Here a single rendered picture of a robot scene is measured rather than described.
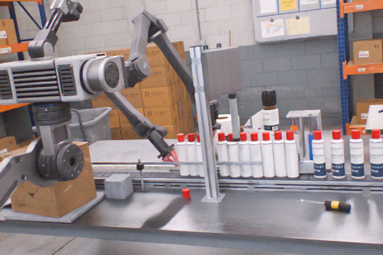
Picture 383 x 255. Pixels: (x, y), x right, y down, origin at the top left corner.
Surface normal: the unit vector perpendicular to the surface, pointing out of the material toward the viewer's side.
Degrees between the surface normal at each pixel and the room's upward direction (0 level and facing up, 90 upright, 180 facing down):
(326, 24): 90
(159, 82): 91
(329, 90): 90
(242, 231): 0
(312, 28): 90
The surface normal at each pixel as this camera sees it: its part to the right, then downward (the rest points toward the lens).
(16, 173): 0.91, -0.03
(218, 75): 0.56, 0.10
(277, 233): -0.12, -0.97
